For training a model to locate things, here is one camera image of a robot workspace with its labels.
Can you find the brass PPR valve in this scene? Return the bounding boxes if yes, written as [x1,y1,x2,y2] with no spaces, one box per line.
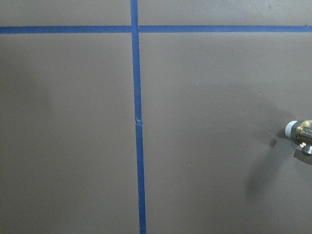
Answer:
[285,120,312,165]

